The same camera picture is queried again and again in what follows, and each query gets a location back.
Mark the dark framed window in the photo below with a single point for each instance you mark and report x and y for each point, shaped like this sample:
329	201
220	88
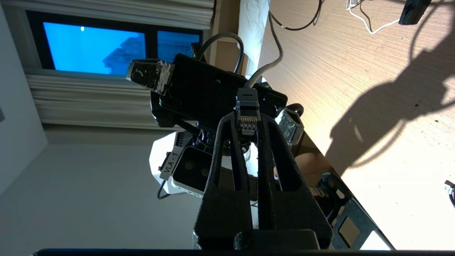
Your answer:
96	48

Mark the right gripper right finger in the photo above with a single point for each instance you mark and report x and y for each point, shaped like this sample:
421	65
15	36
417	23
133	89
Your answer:
295	206

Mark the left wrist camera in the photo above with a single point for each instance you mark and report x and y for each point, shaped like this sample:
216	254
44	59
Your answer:
190	170

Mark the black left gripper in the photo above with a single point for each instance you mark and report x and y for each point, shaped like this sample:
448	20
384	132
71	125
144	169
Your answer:
202	92

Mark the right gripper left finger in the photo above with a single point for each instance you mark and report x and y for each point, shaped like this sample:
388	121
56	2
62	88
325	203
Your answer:
220	206

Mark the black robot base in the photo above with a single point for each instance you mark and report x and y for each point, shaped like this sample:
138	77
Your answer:
348	220

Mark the pleated beige curtain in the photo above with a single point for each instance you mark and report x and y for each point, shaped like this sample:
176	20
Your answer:
99	103
106	10

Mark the small black stand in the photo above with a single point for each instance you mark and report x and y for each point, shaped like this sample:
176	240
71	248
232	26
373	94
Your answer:
414	10

